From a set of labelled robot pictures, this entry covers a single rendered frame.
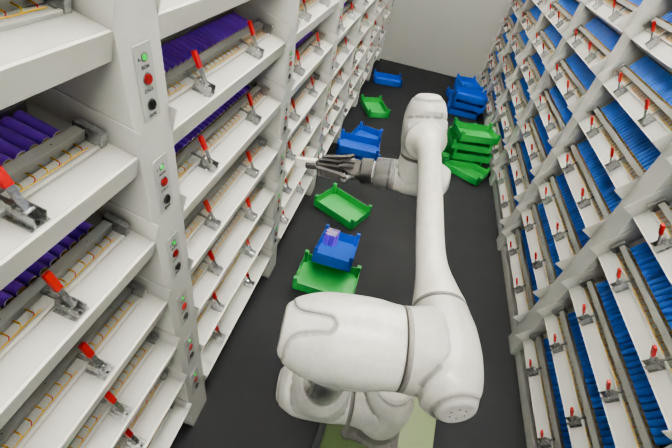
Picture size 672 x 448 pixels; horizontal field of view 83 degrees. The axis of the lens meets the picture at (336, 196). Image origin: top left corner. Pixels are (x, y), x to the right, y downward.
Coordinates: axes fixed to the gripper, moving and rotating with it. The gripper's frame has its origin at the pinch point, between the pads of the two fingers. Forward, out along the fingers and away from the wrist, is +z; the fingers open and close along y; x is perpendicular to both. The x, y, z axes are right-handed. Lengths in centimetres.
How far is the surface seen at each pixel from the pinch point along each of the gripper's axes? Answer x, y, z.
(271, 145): -9.9, 22.4, 20.7
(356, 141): -83, 158, 12
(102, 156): 30, -50, 17
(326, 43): 8, 90, 17
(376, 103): -93, 250, 10
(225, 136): 10.7, -8.6, 20.1
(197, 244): -10.2, -29.9, 21.5
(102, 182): 29, -55, 14
